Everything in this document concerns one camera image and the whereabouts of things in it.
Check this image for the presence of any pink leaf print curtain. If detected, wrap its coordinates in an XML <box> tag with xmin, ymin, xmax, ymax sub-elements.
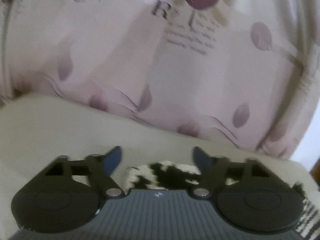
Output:
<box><xmin>1</xmin><ymin>0</ymin><xmax>319</xmax><ymax>159</ymax></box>

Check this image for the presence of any black white knitted garment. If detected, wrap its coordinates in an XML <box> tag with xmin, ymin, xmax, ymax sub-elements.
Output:
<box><xmin>124</xmin><ymin>160</ymin><xmax>319</xmax><ymax>239</ymax></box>

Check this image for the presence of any beige woven mattress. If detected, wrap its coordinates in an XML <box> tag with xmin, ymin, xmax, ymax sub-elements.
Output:
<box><xmin>1</xmin><ymin>95</ymin><xmax>319</xmax><ymax>239</ymax></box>

